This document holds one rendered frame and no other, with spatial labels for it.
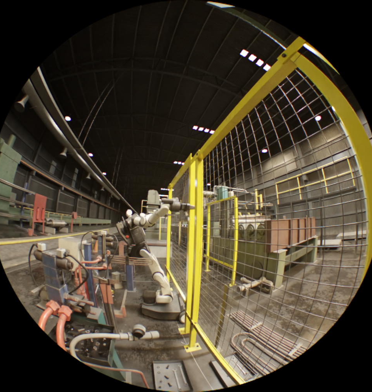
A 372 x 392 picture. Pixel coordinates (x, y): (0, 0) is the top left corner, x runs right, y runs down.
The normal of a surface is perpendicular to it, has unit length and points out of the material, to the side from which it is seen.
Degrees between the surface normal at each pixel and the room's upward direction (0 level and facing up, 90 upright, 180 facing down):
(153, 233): 90
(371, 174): 90
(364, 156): 90
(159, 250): 90
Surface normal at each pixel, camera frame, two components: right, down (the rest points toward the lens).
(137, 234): 0.57, -0.17
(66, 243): 0.29, -0.19
